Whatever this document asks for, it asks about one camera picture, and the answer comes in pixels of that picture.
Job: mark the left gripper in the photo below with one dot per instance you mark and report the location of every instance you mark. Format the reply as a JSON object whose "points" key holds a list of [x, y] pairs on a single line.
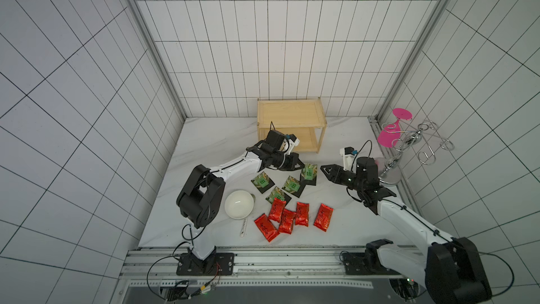
{"points": [[293, 159]]}

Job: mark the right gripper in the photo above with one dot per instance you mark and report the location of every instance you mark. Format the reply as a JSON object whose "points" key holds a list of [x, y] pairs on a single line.
{"points": [[344, 176]]}

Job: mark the green tea bag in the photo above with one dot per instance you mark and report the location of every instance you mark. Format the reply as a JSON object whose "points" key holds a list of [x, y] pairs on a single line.
{"points": [[278, 193], [308, 175], [293, 187], [262, 182]]}

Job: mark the wooden two-tier shelf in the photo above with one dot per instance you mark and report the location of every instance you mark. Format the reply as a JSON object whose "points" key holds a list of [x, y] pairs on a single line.
{"points": [[303, 118]]}

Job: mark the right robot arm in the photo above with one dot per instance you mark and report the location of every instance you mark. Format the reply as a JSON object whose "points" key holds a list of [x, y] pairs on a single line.
{"points": [[449, 269]]}

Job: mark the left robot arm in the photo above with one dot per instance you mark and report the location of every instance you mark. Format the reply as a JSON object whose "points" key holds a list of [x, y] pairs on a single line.
{"points": [[200, 198]]}

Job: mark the red tea bag rightmost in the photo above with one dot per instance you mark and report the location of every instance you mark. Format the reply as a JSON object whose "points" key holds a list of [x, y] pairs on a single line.
{"points": [[323, 217]]}

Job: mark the red tea bag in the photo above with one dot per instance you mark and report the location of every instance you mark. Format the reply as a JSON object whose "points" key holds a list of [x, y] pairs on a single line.
{"points": [[269, 231], [302, 214], [287, 221], [277, 208], [323, 217]]}

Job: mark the red tea bag centre right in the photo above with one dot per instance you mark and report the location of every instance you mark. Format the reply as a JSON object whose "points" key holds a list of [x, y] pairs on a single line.
{"points": [[302, 214]]}

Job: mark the red tea bag upper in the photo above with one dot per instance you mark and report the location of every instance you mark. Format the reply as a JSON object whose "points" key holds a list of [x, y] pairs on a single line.
{"points": [[277, 208]]}

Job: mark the red tea bag middle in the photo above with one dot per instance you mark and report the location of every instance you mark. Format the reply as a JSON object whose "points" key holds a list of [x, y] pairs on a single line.
{"points": [[287, 221]]}

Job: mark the red tea bag leftmost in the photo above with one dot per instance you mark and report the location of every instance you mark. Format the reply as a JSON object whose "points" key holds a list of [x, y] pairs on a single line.
{"points": [[269, 231]]}

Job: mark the chrome cup rack stand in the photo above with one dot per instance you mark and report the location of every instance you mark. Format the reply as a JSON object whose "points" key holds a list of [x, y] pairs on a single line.
{"points": [[388, 168]]}

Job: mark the pink plastic wine glass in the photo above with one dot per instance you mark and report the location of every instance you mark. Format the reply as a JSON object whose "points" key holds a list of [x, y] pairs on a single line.
{"points": [[392, 131]]}

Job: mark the white bowl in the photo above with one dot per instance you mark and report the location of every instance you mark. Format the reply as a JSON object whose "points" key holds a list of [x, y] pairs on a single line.
{"points": [[239, 204]]}

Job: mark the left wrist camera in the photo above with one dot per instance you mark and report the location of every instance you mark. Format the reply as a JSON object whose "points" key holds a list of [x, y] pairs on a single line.
{"points": [[291, 142]]}

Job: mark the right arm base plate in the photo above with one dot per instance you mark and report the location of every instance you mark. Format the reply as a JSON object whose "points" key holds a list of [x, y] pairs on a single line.
{"points": [[360, 264]]}

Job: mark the aluminium rail frame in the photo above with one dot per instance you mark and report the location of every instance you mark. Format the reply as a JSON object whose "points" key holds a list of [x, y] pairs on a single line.
{"points": [[155, 270]]}

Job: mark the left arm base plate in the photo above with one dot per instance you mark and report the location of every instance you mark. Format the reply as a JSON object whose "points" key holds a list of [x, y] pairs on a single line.
{"points": [[215, 263]]}

